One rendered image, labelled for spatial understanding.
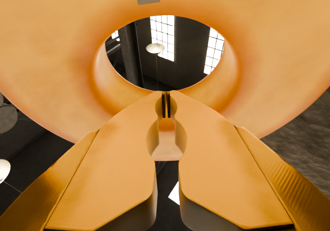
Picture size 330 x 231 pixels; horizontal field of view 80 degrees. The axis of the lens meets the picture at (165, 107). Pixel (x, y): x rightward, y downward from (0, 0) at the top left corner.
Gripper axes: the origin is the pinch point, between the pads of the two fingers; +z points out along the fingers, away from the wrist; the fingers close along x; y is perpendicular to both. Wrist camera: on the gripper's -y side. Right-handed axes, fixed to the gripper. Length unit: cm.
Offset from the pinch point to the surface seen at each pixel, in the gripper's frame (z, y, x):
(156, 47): 657, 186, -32
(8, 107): 179, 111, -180
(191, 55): 783, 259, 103
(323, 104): 22.4, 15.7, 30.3
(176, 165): 479, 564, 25
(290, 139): 26.0, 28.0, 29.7
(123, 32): 428, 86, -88
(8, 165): 251, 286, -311
